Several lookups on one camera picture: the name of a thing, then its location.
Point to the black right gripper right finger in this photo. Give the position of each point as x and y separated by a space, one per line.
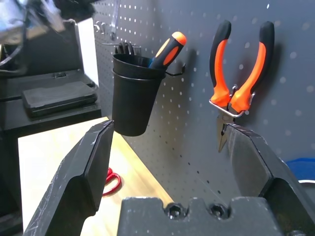
261 167

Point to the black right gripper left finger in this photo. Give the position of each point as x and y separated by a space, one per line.
73 172

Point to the orange black needle-nose pliers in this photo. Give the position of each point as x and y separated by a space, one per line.
219 73

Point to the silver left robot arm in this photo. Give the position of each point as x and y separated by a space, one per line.
37 14

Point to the dark grey pegboard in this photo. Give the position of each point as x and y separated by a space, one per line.
184 110

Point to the blue tape roll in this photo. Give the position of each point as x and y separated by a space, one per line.
302 169

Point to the white tape roll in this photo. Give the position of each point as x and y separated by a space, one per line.
307 182

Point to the black ribbed tool case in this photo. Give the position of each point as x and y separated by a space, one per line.
59 96

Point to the black plastic cup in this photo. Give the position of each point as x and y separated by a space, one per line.
133 103

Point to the black cup holder hook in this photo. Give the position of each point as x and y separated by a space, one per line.
176 73

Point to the double metal peg hook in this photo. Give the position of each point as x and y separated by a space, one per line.
99 27

